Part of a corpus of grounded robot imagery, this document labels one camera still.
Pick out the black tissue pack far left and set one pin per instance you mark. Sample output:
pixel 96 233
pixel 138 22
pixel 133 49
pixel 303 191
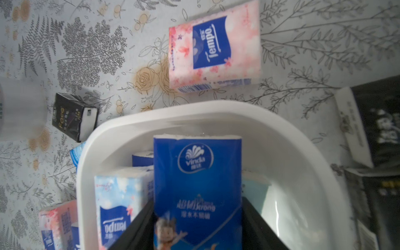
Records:
pixel 74 117

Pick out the black tissue pack right upper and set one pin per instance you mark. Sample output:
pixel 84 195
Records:
pixel 370 120

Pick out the blue Vinda tissue pack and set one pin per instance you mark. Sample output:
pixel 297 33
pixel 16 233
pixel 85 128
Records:
pixel 198 192

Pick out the dark blue Tempo tissue pack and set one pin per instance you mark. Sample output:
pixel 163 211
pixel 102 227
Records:
pixel 143 159

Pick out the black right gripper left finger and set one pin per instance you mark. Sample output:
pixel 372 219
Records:
pixel 140 233

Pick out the white plastic storage box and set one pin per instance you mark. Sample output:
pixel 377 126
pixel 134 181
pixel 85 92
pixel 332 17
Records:
pixel 305 205

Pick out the pink Tempo tissue pack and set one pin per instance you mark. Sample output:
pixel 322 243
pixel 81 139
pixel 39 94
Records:
pixel 55 225

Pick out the blue pink tissue pack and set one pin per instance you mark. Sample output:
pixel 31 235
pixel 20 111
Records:
pixel 120 195

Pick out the black tissue pack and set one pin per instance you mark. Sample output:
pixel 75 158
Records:
pixel 74 117
pixel 375 199
pixel 370 120

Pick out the pink tissue pack behind box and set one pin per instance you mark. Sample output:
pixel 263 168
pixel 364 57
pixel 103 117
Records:
pixel 223 49

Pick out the black tissue pack right lower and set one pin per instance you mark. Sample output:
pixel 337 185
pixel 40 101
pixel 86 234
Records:
pixel 375 199

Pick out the light blue tissue pack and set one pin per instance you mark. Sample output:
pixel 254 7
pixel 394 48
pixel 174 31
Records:
pixel 76 153

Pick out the teal tissue pack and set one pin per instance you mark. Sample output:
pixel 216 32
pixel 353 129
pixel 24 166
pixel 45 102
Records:
pixel 255 187

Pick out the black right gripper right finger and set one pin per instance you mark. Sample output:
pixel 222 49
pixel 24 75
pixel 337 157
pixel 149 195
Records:
pixel 256 234

